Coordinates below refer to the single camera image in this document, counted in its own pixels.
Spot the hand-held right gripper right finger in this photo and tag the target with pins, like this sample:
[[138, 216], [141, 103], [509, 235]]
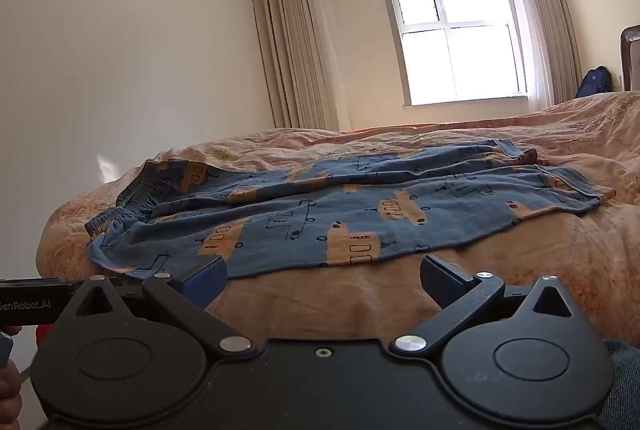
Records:
[[442, 277]]

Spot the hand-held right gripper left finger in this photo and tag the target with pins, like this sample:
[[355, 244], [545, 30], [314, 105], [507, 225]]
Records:
[[207, 280]]

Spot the blue printed pants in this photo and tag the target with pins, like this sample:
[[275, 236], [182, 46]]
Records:
[[310, 210]]

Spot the person's left hand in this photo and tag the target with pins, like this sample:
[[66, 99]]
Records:
[[9, 397]]

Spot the red bed base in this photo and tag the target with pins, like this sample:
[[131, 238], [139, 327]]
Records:
[[40, 335]]

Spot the peach floral bed blanket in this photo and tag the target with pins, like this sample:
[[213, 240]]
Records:
[[380, 300]]

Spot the person's blue trouser leg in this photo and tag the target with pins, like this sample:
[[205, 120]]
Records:
[[622, 385]]

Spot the blue backpack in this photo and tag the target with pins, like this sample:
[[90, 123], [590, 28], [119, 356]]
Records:
[[593, 82]]

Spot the beige curtain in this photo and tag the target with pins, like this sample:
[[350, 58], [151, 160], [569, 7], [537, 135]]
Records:
[[295, 44], [542, 14]]

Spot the grey framed window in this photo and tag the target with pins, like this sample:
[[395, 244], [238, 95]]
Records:
[[455, 24]]

